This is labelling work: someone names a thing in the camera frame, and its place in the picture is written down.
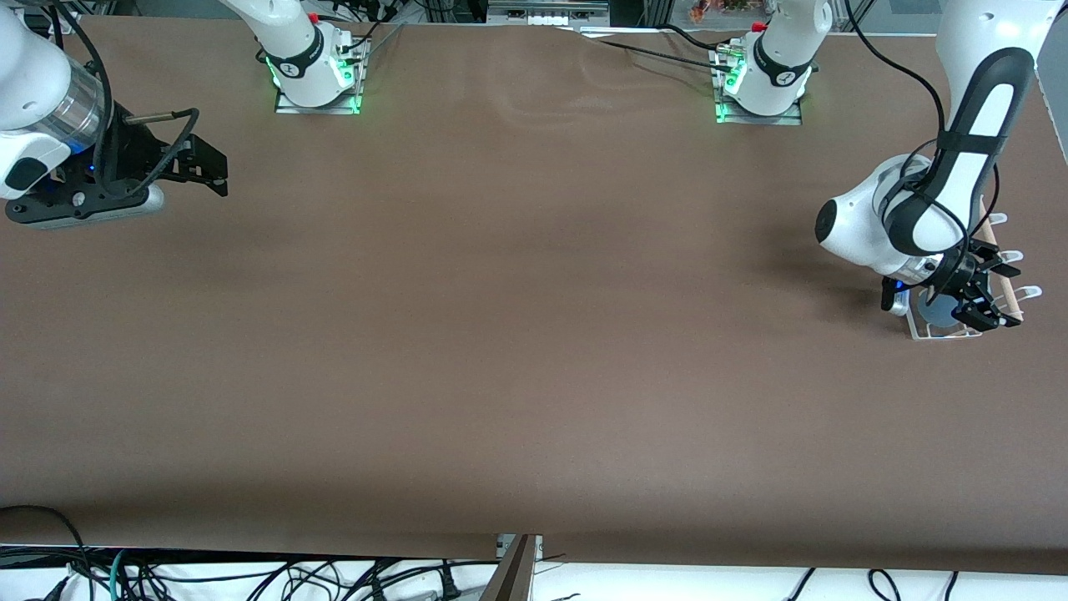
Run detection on blue plastic cup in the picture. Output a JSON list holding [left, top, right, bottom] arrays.
[[915, 288, 962, 328]]

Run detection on white power strip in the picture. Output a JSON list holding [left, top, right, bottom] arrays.
[[487, 0, 612, 28]]

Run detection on brown table cover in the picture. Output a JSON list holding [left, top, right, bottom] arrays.
[[0, 17, 1068, 577]]

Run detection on white wire cup rack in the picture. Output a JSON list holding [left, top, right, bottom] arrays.
[[905, 213, 1045, 342]]

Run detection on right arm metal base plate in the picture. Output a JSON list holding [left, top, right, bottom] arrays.
[[274, 38, 365, 116]]

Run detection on black right base cable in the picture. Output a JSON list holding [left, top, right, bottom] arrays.
[[332, 10, 407, 61]]

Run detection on black base cable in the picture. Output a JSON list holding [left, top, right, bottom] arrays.
[[332, 10, 407, 61], [576, 23, 745, 73]]

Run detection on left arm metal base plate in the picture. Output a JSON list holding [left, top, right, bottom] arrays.
[[713, 46, 804, 127]]

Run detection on black looped floor cable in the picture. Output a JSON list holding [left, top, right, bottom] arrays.
[[0, 504, 94, 601]]

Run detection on black left base cable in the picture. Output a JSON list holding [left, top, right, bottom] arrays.
[[576, 23, 745, 73]]

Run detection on black tangled floor cable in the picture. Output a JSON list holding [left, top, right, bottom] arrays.
[[129, 558, 468, 601]]

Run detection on dark metal post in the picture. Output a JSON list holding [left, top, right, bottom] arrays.
[[479, 534, 544, 601]]

